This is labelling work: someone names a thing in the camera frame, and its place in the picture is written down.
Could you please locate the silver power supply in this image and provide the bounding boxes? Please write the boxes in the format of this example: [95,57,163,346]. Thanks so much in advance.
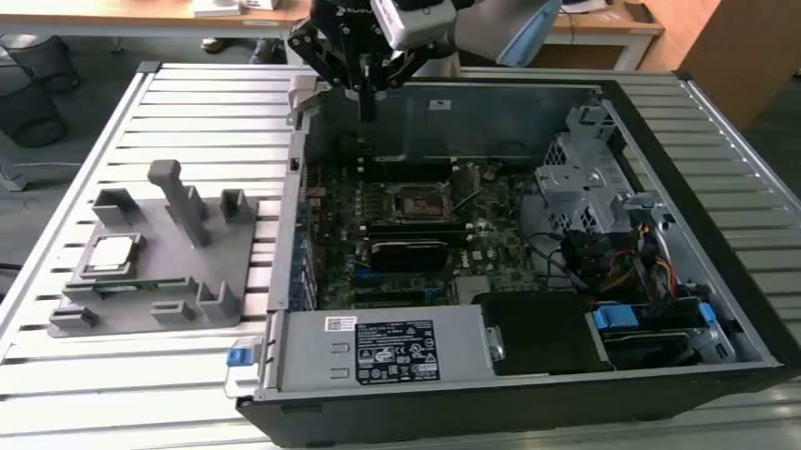
[269,308,502,393]

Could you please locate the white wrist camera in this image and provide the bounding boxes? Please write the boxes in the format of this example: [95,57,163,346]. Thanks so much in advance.
[370,0,460,52]

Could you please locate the black graphics card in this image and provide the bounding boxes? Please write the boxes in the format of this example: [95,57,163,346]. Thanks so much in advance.
[369,240,452,274]

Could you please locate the black disk drive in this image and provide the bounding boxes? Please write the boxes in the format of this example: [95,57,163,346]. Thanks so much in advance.
[604,327,703,369]

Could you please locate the white box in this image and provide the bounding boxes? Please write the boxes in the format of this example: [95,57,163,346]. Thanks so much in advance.
[193,0,243,19]

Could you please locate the wooden cabinet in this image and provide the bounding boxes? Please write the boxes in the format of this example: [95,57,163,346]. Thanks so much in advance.
[641,0,801,132]

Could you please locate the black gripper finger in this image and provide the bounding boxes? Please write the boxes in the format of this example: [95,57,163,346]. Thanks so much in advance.
[288,18,372,123]
[369,44,444,123]

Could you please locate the silver chipset heat sink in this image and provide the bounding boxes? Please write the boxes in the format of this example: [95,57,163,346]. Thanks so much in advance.
[454,276,496,306]

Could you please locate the grey parts rack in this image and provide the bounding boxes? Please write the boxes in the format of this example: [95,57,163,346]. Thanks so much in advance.
[47,158,262,338]

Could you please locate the yellow red wire bundle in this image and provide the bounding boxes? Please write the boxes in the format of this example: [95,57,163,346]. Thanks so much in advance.
[604,222,684,294]

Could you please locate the blue disk carrier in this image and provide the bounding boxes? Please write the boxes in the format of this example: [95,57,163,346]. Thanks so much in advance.
[591,302,640,334]

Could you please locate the metal socket cover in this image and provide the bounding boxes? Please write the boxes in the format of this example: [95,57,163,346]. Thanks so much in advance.
[445,159,485,201]

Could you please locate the blue case latch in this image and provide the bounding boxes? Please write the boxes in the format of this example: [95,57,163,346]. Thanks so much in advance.
[229,339,262,369]

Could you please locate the black wire mesh bin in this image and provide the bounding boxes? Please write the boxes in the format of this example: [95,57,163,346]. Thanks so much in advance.
[0,35,83,95]
[0,63,69,149]

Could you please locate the black PC case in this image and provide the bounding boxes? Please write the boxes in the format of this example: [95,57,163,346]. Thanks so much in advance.
[234,72,801,449]

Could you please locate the silver metal drive cage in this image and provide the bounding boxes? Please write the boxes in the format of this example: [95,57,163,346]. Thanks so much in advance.
[534,105,637,235]

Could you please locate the green motherboard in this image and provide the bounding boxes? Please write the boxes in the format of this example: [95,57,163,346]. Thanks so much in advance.
[298,161,547,310]

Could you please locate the green RAM stick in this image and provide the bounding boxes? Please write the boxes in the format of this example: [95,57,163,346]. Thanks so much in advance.
[69,276,193,294]

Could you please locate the silver CPU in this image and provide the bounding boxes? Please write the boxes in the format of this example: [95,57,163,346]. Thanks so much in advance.
[85,232,143,273]

